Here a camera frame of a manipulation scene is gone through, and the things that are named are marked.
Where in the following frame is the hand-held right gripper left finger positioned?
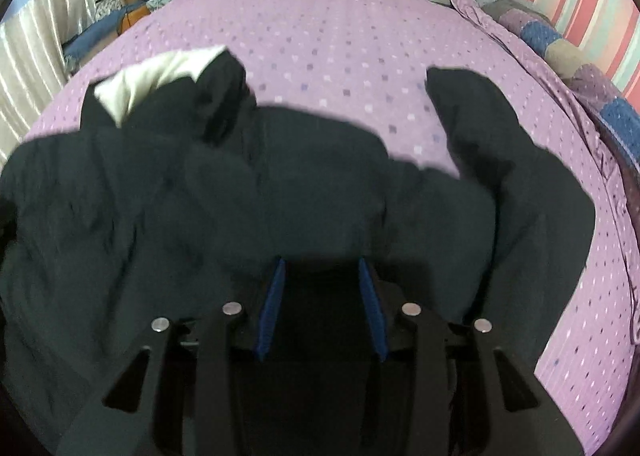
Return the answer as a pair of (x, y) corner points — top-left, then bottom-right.
(55, 258), (287, 456)

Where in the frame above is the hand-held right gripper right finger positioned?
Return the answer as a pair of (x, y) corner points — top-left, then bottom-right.
(357, 257), (586, 456)

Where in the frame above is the black padded jacket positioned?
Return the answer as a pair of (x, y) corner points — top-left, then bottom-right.
(0, 45), (597, 456)

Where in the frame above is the purple patterned bed sheet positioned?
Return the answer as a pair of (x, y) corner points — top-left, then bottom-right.
(22, 0), (640, 454)

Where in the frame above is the orange wooden cabinet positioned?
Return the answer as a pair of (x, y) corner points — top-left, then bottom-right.
(117, 6), (151, 35)

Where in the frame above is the patchwork quilt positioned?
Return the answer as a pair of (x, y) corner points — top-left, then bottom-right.
(455, 0), (640, 167)

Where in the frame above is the blue cloth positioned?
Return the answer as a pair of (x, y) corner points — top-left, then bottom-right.
(62, 3), (151, 73)

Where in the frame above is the silver satin curtain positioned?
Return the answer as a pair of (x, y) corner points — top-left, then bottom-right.
(0, 0), (126, 164)

